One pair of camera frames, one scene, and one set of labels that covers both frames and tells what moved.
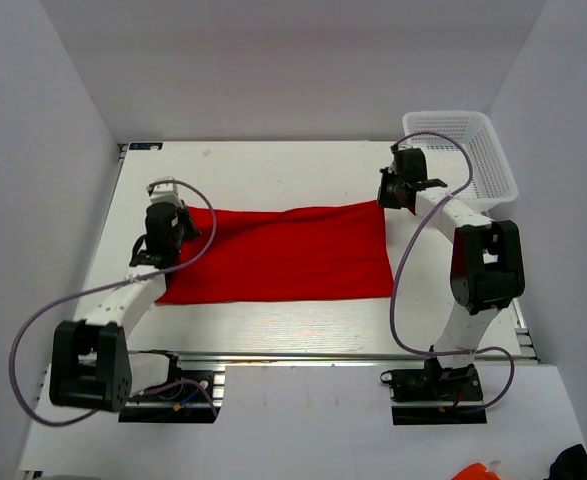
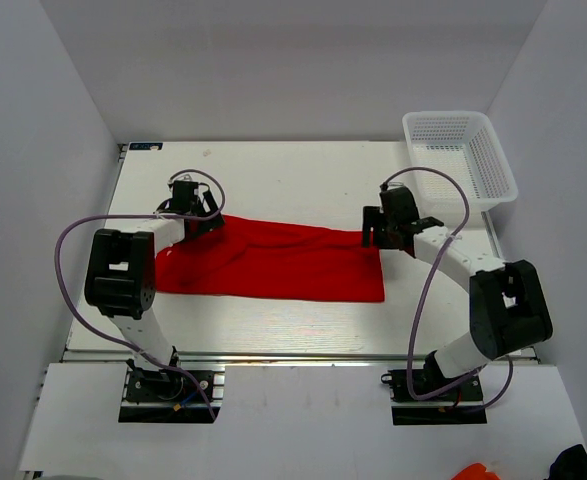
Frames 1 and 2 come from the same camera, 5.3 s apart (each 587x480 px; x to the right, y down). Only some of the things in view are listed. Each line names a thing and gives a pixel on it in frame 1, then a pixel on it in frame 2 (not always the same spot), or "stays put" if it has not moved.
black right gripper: [384, 199] -> [372, 219]
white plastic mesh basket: [464, 154] stays put
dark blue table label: [146, 146] stays put
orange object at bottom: [476, 471] stays put
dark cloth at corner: [574, 463] stays put
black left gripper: [183, 212] -> [209, 225]
